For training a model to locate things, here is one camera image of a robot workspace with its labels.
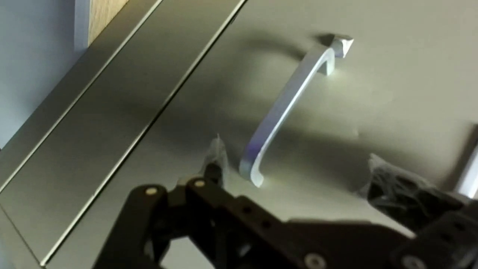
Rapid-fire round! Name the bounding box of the silver drawer handle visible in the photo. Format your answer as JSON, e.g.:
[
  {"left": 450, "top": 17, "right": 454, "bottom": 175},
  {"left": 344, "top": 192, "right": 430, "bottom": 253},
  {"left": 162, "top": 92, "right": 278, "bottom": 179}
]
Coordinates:
[
  {"left": 238, "top": 34, "right": 354, "bottom": 188},
  {"left": 455, "top": 144, "right": 478, "bottom": 199}
]

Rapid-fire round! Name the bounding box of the wooden board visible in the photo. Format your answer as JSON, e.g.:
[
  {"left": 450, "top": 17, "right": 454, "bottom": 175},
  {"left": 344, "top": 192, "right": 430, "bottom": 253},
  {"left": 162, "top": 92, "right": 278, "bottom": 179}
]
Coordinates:
[{"left": 88, "top": 0, "right": 130, "bottom": 47}]

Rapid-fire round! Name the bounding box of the grey drawer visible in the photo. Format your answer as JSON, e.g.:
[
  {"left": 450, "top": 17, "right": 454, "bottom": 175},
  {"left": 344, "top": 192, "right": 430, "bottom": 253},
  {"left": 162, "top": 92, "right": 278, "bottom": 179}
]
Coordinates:
[{"left": 44, "top": 0, "right": 478, "bottom": 269}]

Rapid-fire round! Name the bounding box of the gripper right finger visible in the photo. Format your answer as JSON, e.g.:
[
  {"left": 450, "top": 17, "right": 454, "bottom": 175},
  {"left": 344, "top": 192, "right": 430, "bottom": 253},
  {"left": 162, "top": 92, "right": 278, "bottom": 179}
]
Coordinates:
[{"left": 367, "top": 154, "right": 478, "bottom": 269}]

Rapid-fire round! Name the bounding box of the grey cabinet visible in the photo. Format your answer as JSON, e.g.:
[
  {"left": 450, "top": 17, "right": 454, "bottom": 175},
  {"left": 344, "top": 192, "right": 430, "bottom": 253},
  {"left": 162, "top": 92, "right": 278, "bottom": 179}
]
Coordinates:
[{"left": 0, "top": 0, "right": 478, "bottom": 269}]

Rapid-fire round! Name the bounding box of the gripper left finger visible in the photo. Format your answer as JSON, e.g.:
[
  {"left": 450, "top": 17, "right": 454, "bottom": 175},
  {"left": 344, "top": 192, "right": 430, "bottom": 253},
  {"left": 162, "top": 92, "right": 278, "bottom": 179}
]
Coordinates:
[{"left": 93, "top": 135, "right": 326, "bottom": 269}]

